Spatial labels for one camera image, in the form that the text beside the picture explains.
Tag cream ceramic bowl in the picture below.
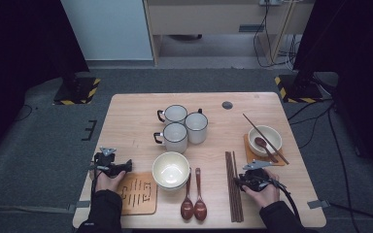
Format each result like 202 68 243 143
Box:
156 181 188 191
247 124 284 158
152 150 191 189

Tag looped black floor cable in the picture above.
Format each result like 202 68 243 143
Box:
286 98 335 150

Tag black yellow striped stand base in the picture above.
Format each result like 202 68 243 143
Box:
274 74 324 104
52 76 102 106

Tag grey tape strip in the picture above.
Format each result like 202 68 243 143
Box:
306 199 331 210

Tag person's right hand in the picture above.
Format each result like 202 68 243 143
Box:
241 169 282 210

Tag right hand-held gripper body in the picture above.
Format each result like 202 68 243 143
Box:
239 159 275 192

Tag bundle of brown chopsticks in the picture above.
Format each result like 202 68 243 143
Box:
224 150 245 223

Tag black curtain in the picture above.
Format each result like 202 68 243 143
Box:
0 0 90 166
291 0 373 187

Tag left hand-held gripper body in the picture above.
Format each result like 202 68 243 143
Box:
90 147 121 179

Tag dark red wooden spoon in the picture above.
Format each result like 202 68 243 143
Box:
193 167 208 222
254 136 280 164
180 167 195 221

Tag grey desk drawer handle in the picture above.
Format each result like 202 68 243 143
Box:
238 23 266 34

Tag white power strip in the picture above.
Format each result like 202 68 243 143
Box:
258 0 285 7

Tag black hanging cables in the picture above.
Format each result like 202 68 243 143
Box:
252 0 304 70

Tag wooden cut-pattern trivet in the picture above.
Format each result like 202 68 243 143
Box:
116 171 158 216
242 133 287 167

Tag thin black floor cable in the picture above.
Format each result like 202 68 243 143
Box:
12 104 39 123

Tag person's left hand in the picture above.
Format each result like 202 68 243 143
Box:
93 169 127 194

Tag light wooden desk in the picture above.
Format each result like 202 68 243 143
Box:
142 0 316 67

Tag white cabinet panel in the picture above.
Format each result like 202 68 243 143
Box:
60 0 153 61

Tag right hand-held gripper cable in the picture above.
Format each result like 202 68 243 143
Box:
268 179 304 227

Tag long black floor cable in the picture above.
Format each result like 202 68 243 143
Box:
326 103 363 233

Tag white ribbed mug black rim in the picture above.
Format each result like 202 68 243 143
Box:
153 121 188 153
184 108 209 145
156 104 188 127

